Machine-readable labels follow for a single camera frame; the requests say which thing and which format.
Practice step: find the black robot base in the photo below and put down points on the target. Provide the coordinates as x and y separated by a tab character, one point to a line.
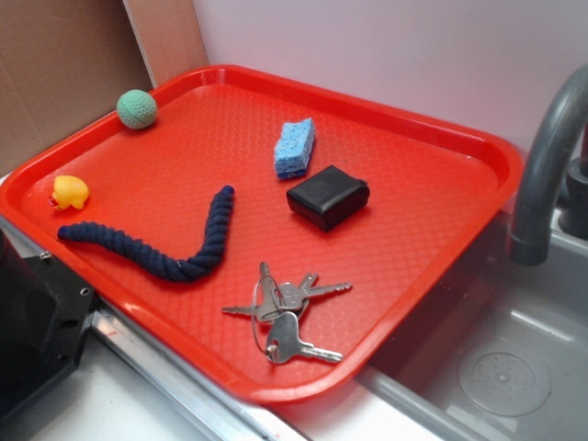
46	309

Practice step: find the red plastic tray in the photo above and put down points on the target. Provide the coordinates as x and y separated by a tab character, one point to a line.
433	187

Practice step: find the black rectangular box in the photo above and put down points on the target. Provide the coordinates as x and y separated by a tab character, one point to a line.
328	198

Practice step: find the blue sponge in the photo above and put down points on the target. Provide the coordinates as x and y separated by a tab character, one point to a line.
293	149

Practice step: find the silver key bunch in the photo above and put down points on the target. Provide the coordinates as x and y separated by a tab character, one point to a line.
279	307

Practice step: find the green rubber ball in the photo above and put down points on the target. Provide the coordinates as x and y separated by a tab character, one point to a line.
137	109

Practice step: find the yellow rubber duck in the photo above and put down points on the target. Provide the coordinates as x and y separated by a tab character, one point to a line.
68	192

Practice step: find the grey toy faucet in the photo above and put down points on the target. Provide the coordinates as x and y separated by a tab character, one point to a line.
542	188

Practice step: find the grey plastic sink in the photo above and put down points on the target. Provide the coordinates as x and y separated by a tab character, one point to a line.
494	351

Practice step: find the brown cardboard panel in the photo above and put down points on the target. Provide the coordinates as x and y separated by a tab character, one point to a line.
64	65

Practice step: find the dark faucet knob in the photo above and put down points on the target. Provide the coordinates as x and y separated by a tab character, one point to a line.
573	217

